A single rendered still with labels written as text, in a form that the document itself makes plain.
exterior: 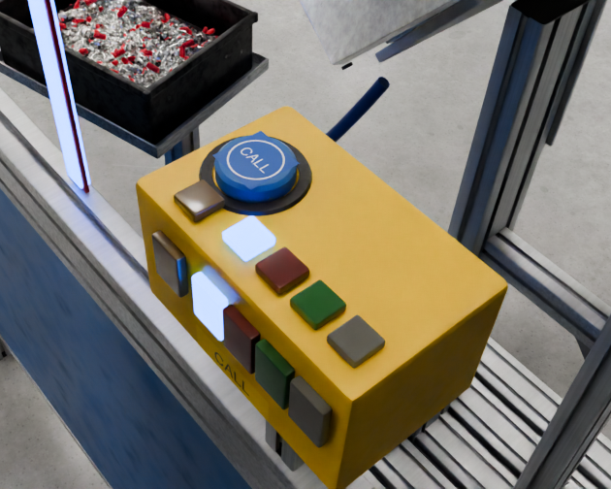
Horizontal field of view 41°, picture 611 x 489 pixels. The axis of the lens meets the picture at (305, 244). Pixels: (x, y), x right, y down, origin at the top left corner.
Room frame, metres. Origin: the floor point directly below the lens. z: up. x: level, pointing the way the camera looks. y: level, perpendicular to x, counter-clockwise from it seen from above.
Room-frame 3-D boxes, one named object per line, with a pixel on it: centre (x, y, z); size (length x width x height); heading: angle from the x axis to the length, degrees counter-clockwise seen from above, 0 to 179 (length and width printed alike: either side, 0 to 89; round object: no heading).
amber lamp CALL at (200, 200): (0.27, 0.05, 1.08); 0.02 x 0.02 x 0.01; 44
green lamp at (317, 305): (0.21, -0.01, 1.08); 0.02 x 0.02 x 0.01; 44
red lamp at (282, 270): (0.23, 0.01, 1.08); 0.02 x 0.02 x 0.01; 44
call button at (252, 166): (0.29, 0.03, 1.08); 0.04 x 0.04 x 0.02
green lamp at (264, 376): (0.20, 0.01, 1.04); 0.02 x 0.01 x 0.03; 44
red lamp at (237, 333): (0.21, 0.03, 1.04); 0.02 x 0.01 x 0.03; 44
